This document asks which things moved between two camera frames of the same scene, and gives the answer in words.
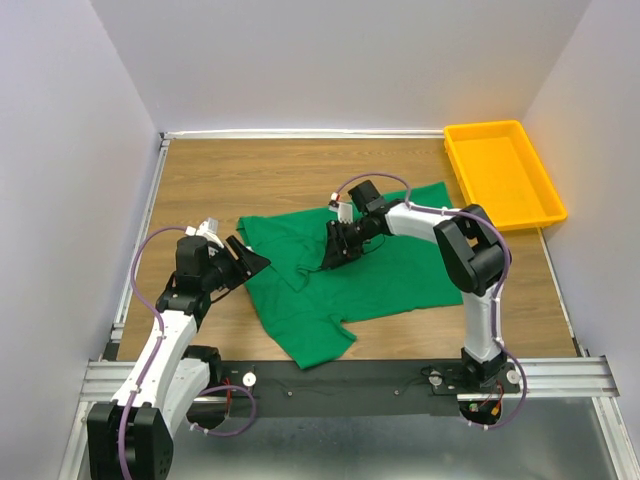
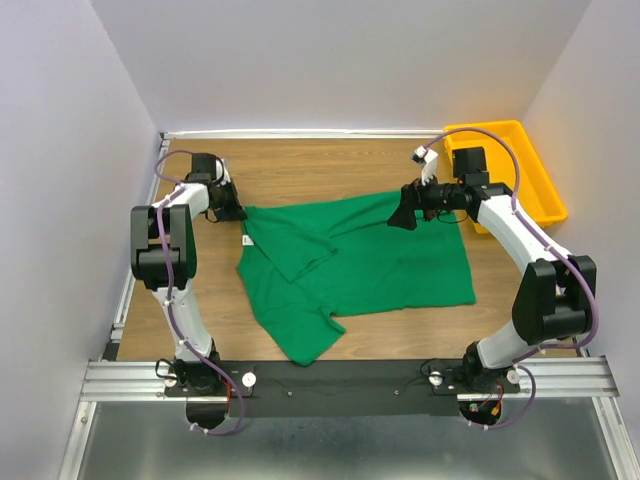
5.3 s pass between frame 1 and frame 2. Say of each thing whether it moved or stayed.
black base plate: stayed
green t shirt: stayed
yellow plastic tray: stayed
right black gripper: moved
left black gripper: moved
